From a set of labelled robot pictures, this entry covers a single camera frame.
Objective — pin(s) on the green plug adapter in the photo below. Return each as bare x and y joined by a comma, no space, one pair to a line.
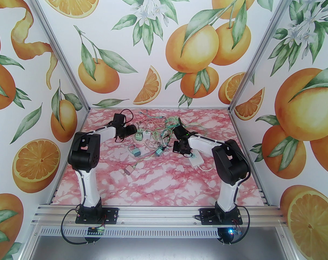
138,137

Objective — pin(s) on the white power strip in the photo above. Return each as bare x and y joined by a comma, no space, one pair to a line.
196,158

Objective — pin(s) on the small teal plug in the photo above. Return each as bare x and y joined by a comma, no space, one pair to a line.
159,152

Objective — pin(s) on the pink plug adapter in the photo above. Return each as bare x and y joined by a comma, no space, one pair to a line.
129,170

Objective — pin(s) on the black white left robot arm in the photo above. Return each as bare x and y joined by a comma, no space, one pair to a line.
85,156

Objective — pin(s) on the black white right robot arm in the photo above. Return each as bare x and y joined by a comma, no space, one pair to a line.
230,161

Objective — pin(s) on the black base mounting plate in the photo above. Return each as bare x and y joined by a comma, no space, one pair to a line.
207,217
111,215

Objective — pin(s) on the perforated metal strip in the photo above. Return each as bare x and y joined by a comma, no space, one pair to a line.
153,231

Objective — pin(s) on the small circuit board with LED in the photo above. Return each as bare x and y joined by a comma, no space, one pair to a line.
235,231

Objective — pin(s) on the steel sheet panel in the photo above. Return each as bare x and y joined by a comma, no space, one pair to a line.
153,249

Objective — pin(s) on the aluminium profile rail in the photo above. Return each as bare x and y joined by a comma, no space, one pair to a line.
153,213

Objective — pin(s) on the aluminium table side rail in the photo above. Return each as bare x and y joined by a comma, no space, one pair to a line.
52,196
263,197

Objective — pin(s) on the black round mount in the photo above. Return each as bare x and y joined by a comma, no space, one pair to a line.
90,240
226,237

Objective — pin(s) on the aluminium frame post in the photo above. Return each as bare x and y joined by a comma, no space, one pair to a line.
57,45
263,45

